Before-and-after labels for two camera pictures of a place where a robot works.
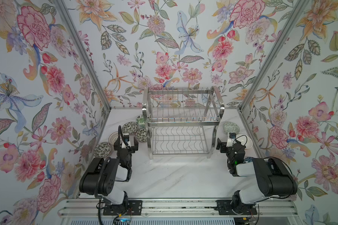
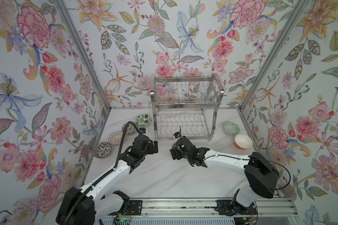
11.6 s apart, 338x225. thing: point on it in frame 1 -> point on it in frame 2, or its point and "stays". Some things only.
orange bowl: x=245 y=140 stays
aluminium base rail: x=279 y=206 stays
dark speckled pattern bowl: x=130 y=127 stays
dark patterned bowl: x=102 y=150 stays
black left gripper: x=133 y=149 -> x=151 y=149
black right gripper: x=223 y=146 -> x=175 y=152
